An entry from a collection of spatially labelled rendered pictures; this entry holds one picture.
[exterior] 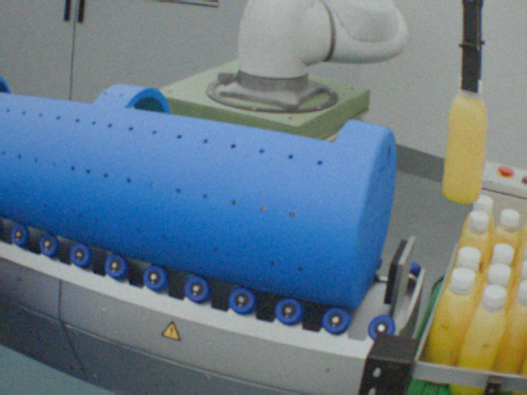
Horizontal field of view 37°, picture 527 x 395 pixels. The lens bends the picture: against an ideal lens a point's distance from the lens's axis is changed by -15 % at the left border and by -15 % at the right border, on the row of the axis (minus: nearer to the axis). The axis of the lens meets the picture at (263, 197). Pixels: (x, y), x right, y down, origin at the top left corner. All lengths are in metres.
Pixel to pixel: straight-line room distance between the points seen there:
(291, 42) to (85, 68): 1.80
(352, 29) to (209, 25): 1.27
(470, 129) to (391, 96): 3.02
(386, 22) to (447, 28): 2.14
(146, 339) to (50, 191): 0.30
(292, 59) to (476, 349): 0.90
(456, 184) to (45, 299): 0.76
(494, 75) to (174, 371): 2.83
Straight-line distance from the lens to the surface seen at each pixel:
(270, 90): 1.90
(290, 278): 1.30
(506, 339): 1.27
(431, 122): 4.22
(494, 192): 1.58
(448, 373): 1.24
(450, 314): 1.25
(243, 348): 1.41
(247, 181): 1.27
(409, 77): 4.20
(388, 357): 1.20
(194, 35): 3.17
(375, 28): 1.93
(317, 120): 1.86
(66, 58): 3.63
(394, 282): 1.35
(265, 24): 1.86
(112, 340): 1.51
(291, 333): 1.37
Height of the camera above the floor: 1.69
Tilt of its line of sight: 25 degrees down
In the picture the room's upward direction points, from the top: 4 degrees clockwise
